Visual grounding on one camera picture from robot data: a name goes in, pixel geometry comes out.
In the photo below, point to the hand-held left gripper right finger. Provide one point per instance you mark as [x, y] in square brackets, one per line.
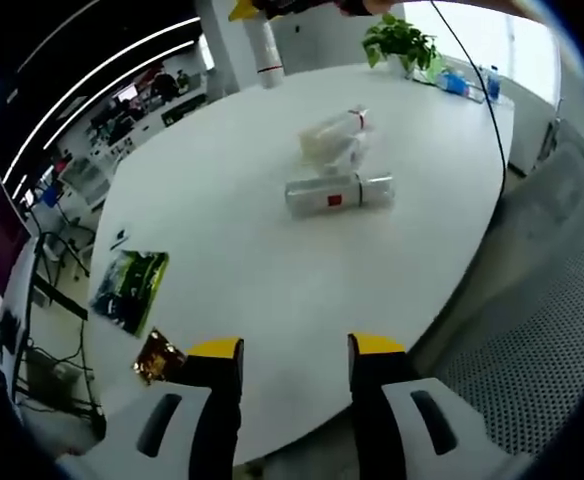
[372, 400]

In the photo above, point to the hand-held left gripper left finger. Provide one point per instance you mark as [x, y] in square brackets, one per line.
[217, 400]

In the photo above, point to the white skincare bottle red square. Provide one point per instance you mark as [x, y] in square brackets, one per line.
[322, 197]
[268, 55]

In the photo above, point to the white skincare bottle red collar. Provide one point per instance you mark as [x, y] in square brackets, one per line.
[339, 124]

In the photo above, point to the clear water bottle blue label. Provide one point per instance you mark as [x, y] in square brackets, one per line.
[492, 82]

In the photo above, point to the gold foil sachet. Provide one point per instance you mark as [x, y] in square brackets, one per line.
[159, 357]

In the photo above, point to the potted green plant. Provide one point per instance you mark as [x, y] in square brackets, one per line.
[397, 40]

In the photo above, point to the green black sachet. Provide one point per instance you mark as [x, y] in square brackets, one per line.
[132, 290]

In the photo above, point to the long ceiling light strip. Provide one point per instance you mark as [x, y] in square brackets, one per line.
[122, 75]
[97, 65]

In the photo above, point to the grey mesh office chair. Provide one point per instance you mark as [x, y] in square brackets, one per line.
[537, 310]

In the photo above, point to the blue bottles on table edge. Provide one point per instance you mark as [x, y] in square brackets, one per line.
[454, 82]

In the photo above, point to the small dark object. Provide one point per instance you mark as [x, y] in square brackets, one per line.
[120, 233]

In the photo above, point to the white office desk row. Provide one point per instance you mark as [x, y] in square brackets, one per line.
[92, 177]

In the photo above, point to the standing desk black frame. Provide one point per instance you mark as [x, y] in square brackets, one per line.
[54, 295]

